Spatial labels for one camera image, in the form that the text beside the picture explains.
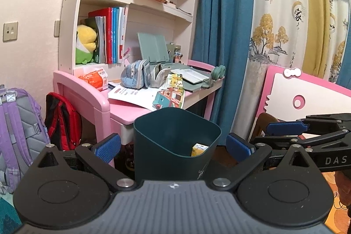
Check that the purple grey backpack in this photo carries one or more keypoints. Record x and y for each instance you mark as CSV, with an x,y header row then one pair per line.
x,y
23,135

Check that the white paper sheets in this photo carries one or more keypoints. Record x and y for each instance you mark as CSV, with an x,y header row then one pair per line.
x,y
143,97

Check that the pink white headboard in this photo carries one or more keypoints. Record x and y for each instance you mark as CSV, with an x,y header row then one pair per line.
x,y
289,94

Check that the white landscape print curtain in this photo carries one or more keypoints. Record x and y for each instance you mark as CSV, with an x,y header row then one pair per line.
x,y
312,35

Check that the yellow green plush toy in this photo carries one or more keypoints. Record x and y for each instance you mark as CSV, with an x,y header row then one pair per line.
x,y
85,44

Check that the pink desk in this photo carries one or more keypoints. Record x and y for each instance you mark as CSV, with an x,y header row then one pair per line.
x,y
107,115

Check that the green desk organizer tray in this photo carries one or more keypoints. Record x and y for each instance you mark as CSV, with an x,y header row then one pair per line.
x,y
194,79

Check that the white bookshelf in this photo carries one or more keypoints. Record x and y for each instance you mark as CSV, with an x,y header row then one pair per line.
x,y
173,20

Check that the blue curtain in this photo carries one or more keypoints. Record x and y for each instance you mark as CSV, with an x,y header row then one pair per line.
x,y
222,36

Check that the orange snack packet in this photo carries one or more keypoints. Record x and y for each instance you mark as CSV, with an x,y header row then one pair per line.
x,y
97,79

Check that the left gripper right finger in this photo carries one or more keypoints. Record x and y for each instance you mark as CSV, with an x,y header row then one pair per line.
x,y
238,148

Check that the green book stand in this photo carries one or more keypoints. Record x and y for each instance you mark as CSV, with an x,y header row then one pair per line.
x,y
153,47

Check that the teal white zigzag blanket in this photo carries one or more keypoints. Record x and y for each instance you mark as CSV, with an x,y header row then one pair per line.
x,y
9,219

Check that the red black bag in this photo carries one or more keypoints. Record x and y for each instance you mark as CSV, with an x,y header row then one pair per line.
x,y
63,122

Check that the light blue pencil pouch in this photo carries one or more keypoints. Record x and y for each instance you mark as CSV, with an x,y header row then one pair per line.
x,y
137,75

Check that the colourful picture booklet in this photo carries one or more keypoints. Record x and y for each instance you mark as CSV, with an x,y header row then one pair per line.
x,y
172,93

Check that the row of upright books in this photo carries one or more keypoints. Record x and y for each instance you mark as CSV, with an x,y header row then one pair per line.
x,y
110,26

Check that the yellow white milk carton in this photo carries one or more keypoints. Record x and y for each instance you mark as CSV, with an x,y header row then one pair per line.
x,y
198,149

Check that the dark teal trash bin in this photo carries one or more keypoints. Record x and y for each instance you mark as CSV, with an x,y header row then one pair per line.
x,y
163,142

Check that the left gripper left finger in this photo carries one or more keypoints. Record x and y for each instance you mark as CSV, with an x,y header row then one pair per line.
x,y
108,148

